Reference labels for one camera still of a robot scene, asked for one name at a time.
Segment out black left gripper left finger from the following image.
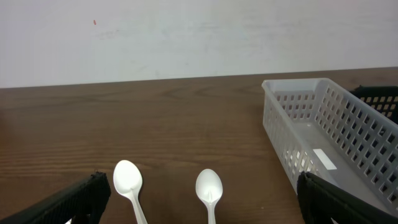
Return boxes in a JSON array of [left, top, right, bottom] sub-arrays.
[[1, 171, 111, 224]]

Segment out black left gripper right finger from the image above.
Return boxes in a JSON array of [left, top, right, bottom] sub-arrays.
[[297, 172, 397, 224]]

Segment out white plastic spoon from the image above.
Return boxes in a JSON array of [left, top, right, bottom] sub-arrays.
[[113, 160, 147, 224], [195, 169, 223, 224]]

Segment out clear perforated plastic basket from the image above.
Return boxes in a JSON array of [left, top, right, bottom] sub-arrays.
[[262, 78, 397, 215]]

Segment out black perforated plastic basket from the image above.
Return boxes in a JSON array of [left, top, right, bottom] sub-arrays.
[[350, 85, 397, 124]]

